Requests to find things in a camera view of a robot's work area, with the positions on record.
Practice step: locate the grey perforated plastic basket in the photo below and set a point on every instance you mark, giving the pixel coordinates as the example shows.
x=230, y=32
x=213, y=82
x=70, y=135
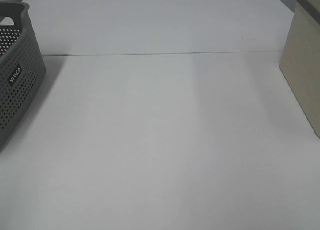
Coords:
x=22, y=68

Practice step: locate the beige storage bin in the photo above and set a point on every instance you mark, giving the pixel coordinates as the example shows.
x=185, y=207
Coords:
x=300, y=61

